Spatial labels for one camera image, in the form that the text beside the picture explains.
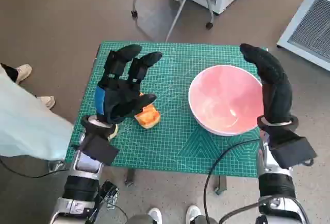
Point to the pink bowl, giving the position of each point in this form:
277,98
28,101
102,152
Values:
221,92

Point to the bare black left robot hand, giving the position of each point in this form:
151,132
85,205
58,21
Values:
121,97

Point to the round toy bread bun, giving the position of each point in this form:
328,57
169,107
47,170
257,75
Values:
113,132

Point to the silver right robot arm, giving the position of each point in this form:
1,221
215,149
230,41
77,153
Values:
276,185

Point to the person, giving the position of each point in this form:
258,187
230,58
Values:
28,123
154,213

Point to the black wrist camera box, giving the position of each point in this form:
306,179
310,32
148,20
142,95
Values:
100,149
294,152

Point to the long twisted toy bread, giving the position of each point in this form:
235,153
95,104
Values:
149,118

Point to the grey metal rod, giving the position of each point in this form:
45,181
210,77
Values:
178,13

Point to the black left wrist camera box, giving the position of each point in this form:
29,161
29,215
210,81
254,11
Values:
100,149

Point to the black bar with metal bracket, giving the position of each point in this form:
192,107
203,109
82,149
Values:
111,190

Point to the large white mesh cabinet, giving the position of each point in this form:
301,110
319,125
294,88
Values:
309,28

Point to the green cutting mat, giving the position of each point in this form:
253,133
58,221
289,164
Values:
159,141

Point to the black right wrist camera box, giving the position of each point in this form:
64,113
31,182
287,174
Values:
294,152

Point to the metal table leg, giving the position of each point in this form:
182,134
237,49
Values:
220,185
129,177

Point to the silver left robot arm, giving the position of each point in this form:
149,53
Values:
77,182

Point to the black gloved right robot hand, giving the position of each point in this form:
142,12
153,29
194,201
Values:
277,92

